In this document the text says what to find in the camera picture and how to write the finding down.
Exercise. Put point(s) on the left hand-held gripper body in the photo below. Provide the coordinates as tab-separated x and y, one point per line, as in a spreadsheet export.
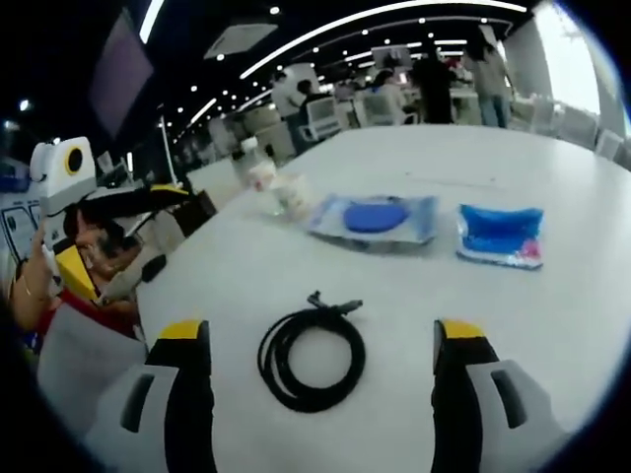
59	177

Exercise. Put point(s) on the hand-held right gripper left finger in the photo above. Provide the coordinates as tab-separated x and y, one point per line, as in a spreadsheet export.
189	404

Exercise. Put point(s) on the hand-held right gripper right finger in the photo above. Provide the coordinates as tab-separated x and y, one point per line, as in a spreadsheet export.
453	404

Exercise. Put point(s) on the clear water bottle red label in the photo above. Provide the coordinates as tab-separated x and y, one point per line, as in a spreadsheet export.
261	172

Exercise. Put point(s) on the white paper cup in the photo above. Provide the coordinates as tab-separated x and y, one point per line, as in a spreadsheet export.
291	197

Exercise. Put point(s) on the blue tissue packet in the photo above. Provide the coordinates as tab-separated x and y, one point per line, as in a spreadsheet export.
498	236

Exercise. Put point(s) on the clear packet with blue disc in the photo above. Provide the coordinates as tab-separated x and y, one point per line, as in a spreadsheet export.
374	217

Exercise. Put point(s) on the person's left hand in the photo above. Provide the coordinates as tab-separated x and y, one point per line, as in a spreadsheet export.
34	266

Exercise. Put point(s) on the grey cloth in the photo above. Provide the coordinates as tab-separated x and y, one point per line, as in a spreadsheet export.
84	364

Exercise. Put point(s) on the white table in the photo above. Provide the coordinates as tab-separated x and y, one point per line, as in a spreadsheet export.
394	305

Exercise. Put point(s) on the hanging dark screen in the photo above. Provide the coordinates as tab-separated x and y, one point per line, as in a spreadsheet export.
120	74

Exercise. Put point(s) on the ceiling air vent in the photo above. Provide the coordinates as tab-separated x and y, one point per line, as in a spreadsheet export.
241	39

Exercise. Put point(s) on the white mesh chair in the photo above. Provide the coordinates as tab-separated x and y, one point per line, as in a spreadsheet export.
321	117

